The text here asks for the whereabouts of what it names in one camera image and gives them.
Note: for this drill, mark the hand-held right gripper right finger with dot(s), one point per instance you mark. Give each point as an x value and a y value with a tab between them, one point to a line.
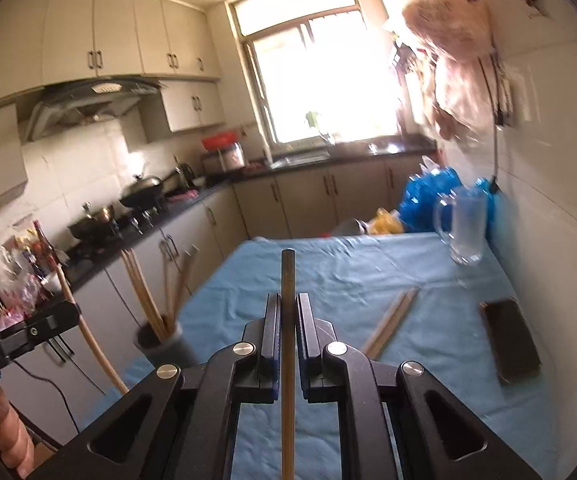
304	335

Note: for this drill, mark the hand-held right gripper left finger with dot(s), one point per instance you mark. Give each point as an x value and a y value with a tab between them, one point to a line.
272	330

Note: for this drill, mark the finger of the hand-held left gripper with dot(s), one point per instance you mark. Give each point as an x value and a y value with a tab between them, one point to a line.
33	332

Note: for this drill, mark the brown wooden chopstick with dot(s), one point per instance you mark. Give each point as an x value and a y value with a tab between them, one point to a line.
136	287
99	360
144	285
386	321
166	290
287	285
396	324

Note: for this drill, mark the grey chopstick holder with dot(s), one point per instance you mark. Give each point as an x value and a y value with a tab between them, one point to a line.
168	350

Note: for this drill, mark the person's left hand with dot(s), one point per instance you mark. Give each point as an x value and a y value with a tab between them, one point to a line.
11	430

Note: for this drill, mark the cluster of condiment bottles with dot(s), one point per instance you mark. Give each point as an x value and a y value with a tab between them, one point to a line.
38	255

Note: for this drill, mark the blue table cloth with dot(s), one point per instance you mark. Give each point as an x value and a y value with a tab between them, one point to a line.
348	270

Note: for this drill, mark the dark cooking pot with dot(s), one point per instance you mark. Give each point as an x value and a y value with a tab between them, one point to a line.
93	225

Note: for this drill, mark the cream base cabinets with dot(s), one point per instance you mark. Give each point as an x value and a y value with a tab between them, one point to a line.
298	200

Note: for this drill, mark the yellow plastic bag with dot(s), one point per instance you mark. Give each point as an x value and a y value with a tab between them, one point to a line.
386	222

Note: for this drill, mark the black gas stove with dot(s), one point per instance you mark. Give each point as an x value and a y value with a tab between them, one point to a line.
138	217

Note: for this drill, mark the black wok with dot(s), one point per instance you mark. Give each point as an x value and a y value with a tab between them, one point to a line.
141	192

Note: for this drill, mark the blue plastic bag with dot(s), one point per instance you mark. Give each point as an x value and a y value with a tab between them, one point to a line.
418	200

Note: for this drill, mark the silver rice cooker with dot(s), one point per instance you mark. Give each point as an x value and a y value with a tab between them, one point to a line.
233	157

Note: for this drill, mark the black kitchen countertop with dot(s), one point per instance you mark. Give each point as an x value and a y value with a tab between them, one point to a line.
358	152

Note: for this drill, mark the clear glass mug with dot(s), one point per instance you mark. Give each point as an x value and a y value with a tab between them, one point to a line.
468	230

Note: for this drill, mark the steel faucet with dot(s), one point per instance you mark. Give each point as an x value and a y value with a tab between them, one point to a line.
326	138

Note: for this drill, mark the green plant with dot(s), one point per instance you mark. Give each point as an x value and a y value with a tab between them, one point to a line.
312	119

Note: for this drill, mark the range hood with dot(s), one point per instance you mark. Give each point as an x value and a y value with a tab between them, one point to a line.
68	110

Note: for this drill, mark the kitchen window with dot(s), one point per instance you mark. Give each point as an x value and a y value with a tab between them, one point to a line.
318	70

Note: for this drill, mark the pink plastic bag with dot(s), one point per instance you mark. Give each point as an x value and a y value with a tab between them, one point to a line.
448	25

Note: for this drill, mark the cream wall cabinets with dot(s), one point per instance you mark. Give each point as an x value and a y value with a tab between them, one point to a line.
113	30

